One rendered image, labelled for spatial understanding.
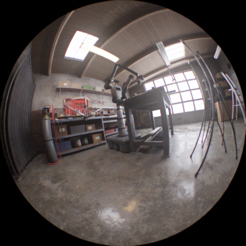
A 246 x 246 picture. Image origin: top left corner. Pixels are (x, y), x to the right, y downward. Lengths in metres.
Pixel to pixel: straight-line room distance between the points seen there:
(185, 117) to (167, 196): 3.92
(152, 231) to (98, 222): 0.30
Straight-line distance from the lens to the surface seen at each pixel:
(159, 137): 1.33
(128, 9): 2.56
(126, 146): 1.28
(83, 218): 0.65
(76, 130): 1.88
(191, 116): 4.30
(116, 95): 1.61
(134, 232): 0.55
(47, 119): 1.62
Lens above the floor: 0.55
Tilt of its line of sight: level
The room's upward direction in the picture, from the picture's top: 9 degrees counter-clockwise
